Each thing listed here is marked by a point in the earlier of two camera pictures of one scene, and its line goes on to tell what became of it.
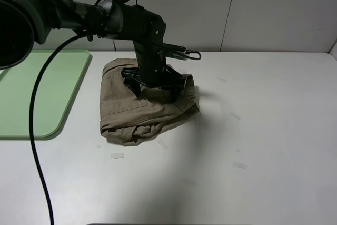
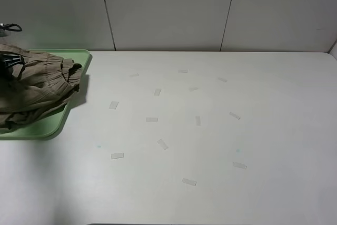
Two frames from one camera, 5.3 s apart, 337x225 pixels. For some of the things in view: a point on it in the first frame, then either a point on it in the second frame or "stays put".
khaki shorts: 127,118 -> 35,88
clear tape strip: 114,156 stays put
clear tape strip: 240,165 stays put
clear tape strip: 235,115 stays put
